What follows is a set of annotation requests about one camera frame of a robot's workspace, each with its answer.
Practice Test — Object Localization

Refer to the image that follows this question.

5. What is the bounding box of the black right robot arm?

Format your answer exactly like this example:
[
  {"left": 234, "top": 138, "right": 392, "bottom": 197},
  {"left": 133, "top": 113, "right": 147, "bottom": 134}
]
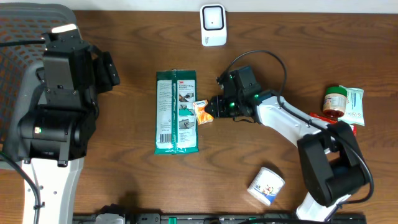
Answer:
[{"left": 205, "top": 66, "right": 374, "bottom": 223}]

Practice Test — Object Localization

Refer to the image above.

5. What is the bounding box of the white barcode scanner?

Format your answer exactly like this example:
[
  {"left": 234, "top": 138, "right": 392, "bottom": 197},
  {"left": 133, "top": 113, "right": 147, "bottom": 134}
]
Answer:
[{"left": 200, "top": 4, "right": 228, "bottom": 47}]

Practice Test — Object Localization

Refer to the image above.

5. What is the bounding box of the small orange carton box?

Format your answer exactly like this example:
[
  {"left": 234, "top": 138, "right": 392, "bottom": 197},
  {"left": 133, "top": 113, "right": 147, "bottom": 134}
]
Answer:
[{"left": 193, "top": 100, "right": 214, "bottom": 125}]

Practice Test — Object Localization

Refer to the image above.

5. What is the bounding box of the white red package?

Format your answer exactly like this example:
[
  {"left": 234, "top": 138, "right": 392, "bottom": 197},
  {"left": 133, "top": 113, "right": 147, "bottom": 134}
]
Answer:
[{"left": 154, "top": 69, "right": 198, "bottom": 155}]

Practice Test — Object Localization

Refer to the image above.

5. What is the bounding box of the teal white snack packet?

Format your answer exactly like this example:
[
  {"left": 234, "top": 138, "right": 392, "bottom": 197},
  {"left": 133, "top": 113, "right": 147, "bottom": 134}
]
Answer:
[{"left": 338, "top": 85, "right": 365, "bottom": 126}]

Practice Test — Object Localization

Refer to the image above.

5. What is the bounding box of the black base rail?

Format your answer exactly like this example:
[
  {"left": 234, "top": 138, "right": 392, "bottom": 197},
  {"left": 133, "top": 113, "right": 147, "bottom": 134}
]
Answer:
[{"left": 72, "top": 203, "right": 368, "bottom": 224}]

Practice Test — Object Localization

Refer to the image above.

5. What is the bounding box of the red coffee stick sachet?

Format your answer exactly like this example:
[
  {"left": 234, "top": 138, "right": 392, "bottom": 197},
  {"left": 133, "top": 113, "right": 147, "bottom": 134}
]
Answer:
[{"left": 309, "top": 113, "right": 357, "bottom": 135}]

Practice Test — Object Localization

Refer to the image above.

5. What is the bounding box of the white blue labelled jar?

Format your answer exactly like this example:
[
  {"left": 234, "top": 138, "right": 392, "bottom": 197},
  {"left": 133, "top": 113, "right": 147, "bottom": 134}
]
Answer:
[{"left": 247, "top": 167, "right": 285, "bottom": 206}]

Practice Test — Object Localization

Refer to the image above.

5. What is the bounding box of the grey plastic mesh basket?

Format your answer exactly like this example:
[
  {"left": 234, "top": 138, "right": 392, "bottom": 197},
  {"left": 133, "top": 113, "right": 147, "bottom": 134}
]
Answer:
[{"left": 1, "top": 2, "right": 76, "bottom": 164}]

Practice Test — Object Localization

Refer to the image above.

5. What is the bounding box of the green lid white jar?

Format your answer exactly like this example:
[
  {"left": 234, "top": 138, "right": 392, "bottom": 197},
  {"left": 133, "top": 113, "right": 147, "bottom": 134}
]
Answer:
[{"left": 323, "top": 86, "right": 348, "bottom": 119}]

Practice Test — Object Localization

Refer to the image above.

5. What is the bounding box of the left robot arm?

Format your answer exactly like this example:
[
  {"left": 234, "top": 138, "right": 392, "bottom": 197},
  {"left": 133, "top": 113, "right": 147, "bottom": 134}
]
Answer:
[{"left": 16, "top": 29, "right": 120, "bottom": 223}]

